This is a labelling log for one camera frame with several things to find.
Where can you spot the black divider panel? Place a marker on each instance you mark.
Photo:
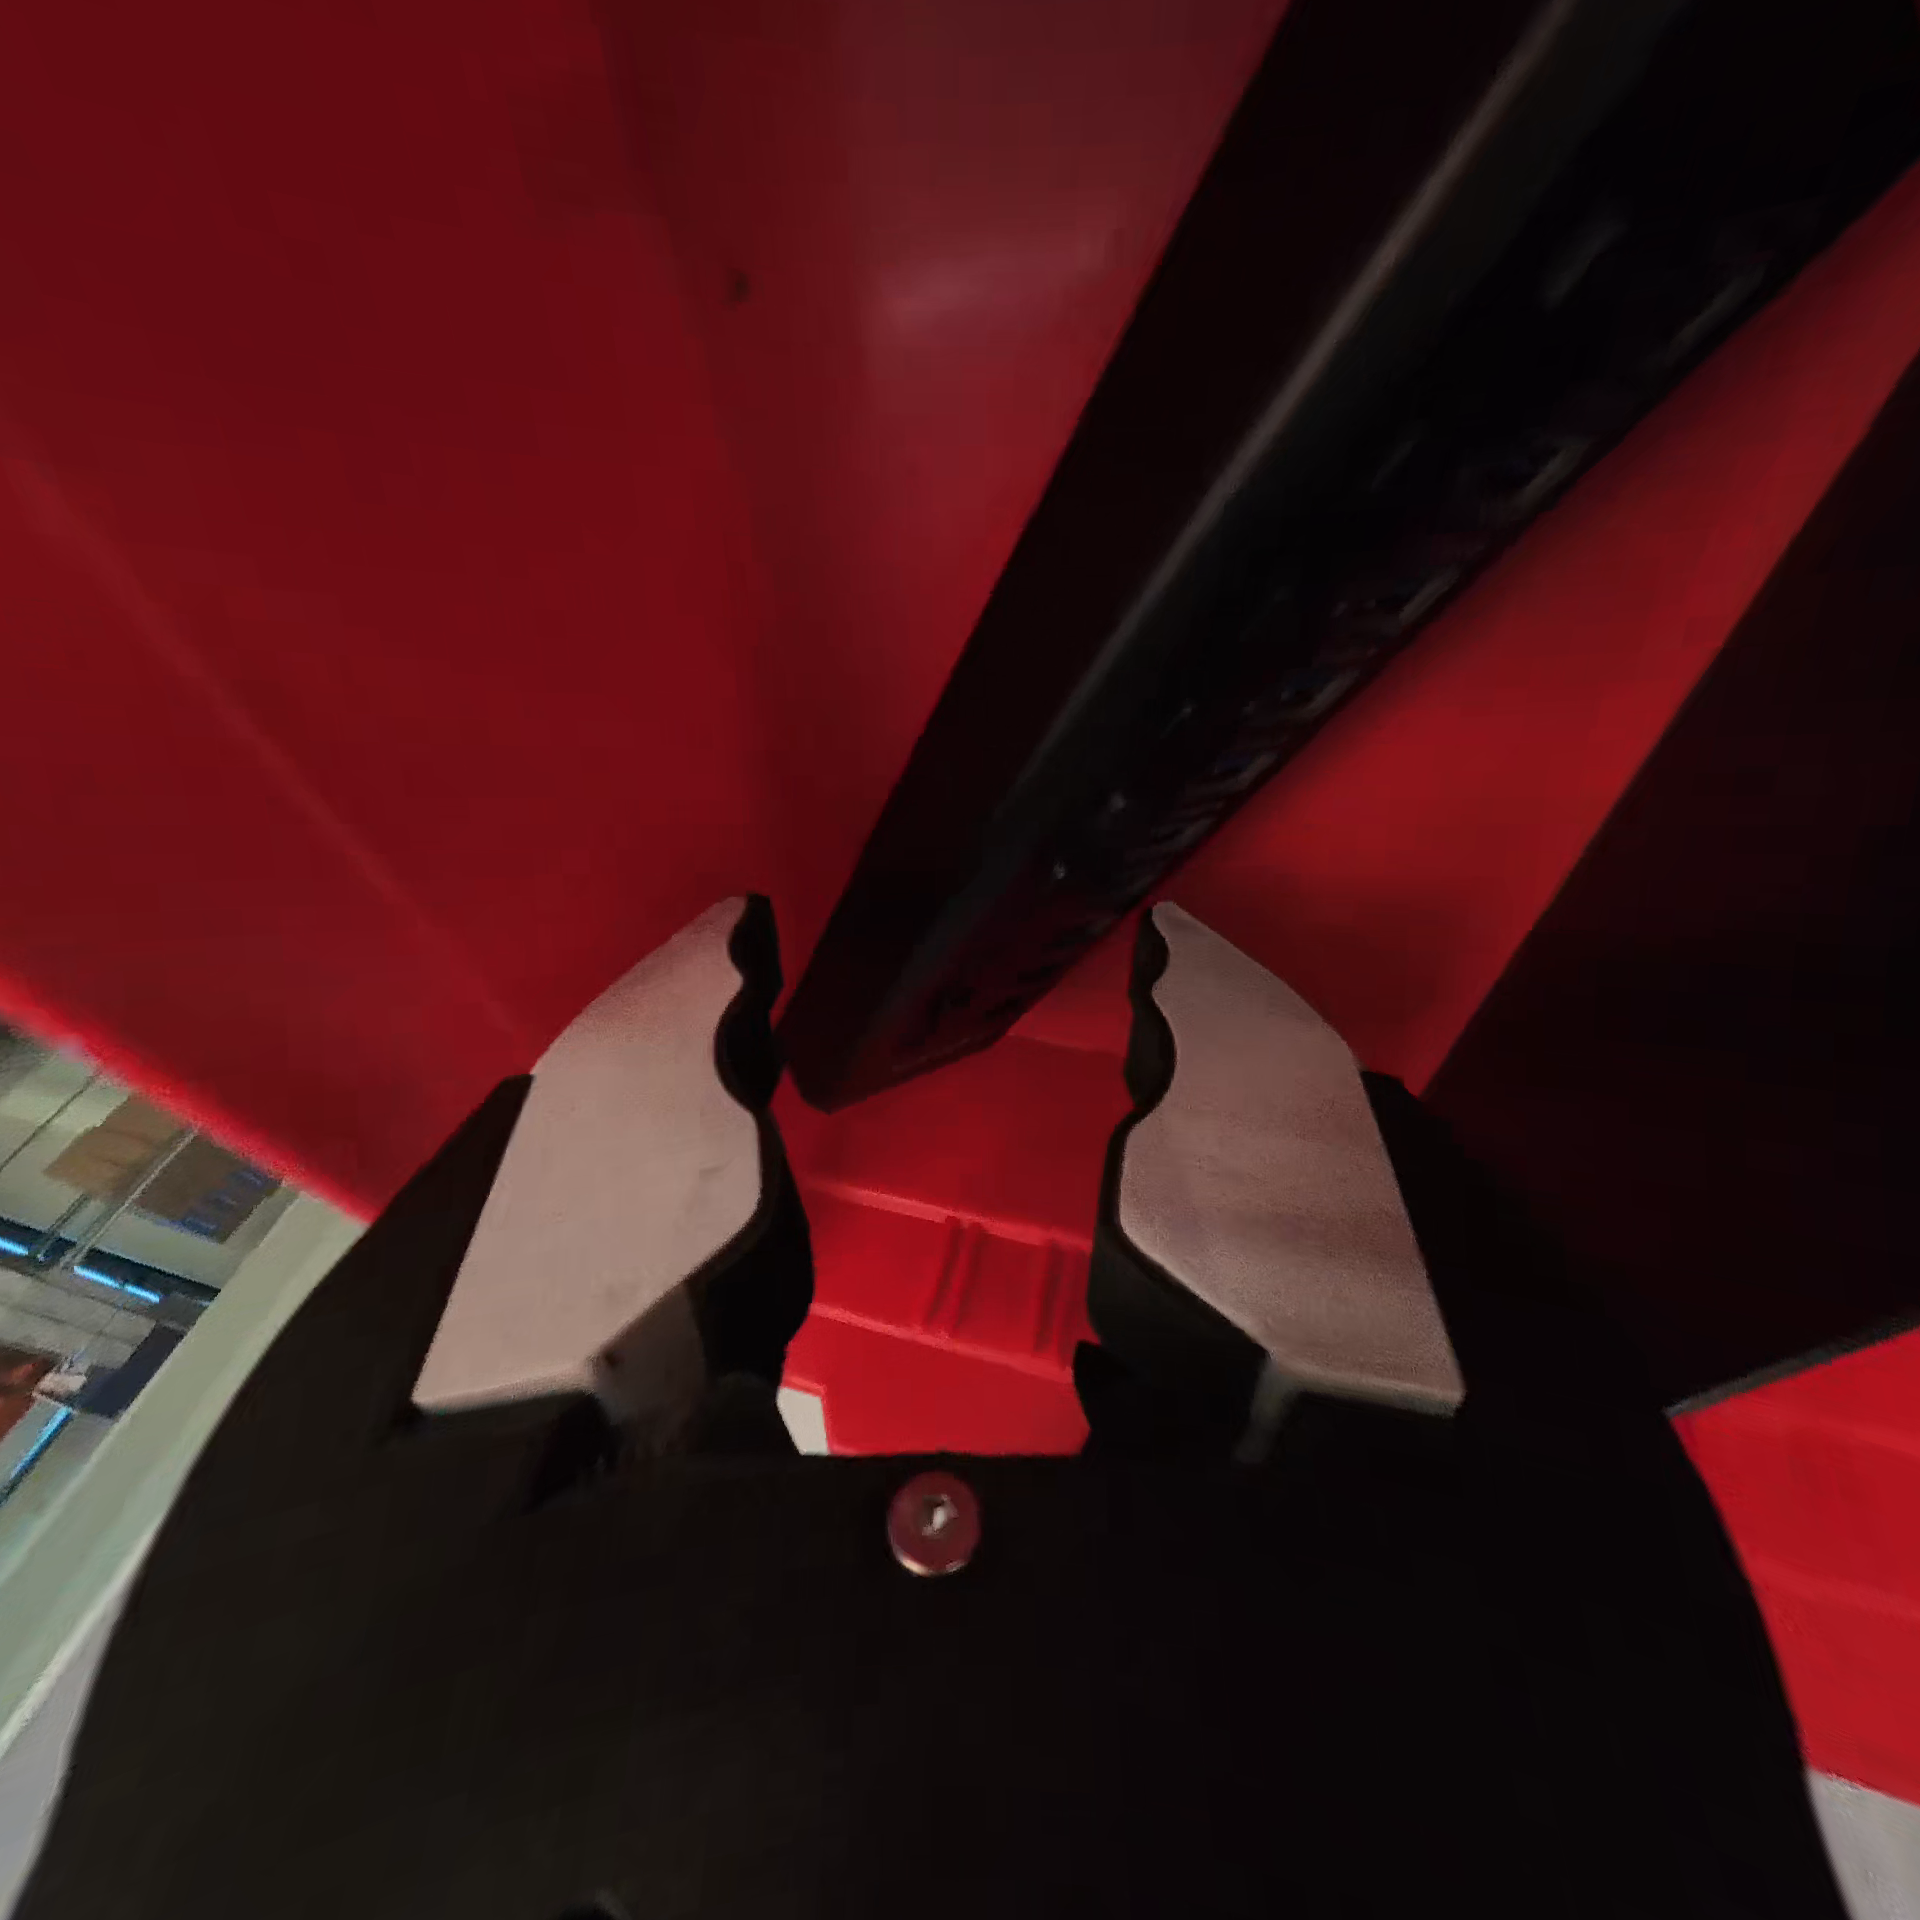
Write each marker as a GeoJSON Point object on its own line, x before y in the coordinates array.
{"type": "Point", "coordinates": [1724, 975]}

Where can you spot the black usb hub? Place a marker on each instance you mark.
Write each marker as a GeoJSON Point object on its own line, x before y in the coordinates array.
{"type": "Point", "coordinates": [1277, 600]}

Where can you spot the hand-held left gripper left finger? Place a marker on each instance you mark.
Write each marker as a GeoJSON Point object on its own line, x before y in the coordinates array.
{"type": "Point", "coordinates": [615, 1184]}

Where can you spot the red plastic bin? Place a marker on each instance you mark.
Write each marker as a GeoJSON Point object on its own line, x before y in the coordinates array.
{"type": "Point", "coordinates": [376, 600]}

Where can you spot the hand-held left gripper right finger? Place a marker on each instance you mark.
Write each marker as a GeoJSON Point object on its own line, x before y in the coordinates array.
{"type": "Point", "coordinates": [1290, 1201]}

